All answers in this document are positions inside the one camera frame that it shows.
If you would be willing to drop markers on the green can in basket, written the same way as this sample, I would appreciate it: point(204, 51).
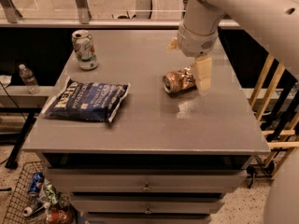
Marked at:
point(51, 193)

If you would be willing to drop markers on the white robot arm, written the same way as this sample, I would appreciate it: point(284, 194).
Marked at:
point(274, 24)

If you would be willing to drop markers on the white bottle in basket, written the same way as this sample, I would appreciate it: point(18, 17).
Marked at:
point(34, 208)

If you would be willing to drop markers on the blue can in basket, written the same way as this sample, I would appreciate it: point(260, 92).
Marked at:
point(36, 184)

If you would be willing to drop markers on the grey drawer cabinet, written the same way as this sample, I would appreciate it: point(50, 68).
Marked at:
point(163, 159)

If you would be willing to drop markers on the red can in basket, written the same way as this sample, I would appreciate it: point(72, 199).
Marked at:
point(59, 216)

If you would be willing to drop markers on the metal window rail frame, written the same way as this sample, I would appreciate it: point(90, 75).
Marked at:
point(98, 14)

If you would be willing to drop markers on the clear plastic water bottle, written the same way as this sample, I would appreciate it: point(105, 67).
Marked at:
point(29, 79)

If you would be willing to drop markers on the orange soda can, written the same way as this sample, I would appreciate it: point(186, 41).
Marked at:
point(180, 80)

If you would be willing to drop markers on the green white soda can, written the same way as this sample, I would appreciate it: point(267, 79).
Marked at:
point(83, 47)

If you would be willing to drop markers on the wire basket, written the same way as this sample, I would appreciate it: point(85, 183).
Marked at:
point(21, 199)

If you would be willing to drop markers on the blue potato chip bag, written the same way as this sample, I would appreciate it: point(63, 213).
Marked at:
point(87, 101)

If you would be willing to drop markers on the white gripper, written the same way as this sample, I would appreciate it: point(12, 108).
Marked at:
point(195, 45)

